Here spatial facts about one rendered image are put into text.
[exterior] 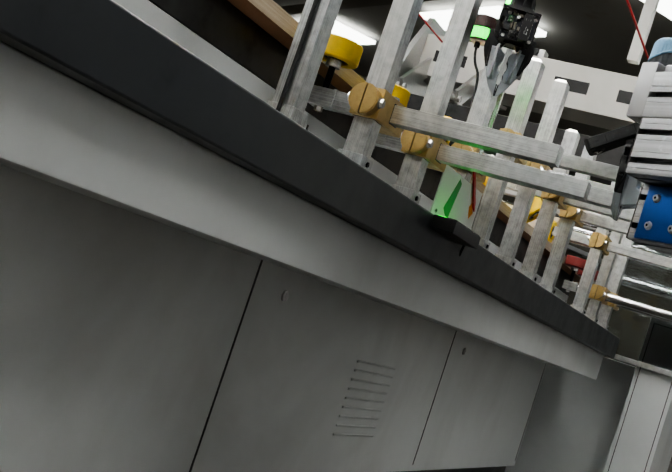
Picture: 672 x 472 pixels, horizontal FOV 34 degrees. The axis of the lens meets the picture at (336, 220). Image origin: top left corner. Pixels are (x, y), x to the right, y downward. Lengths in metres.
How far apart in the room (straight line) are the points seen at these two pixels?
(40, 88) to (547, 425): 3.67
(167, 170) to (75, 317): 0.36
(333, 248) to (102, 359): 0.40
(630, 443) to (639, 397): 0.18
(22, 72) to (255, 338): 1.07
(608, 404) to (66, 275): 3.26
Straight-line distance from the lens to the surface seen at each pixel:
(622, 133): 2.16
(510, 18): 1.99
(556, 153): 1.66
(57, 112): 1.12
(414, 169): 1.94
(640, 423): 4.37
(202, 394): 1.94
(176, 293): 1.76
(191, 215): 1.35
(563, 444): 4.54
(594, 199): 2.15
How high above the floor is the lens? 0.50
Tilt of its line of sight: 4 degrees up
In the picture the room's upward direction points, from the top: 19 degrees clockwise
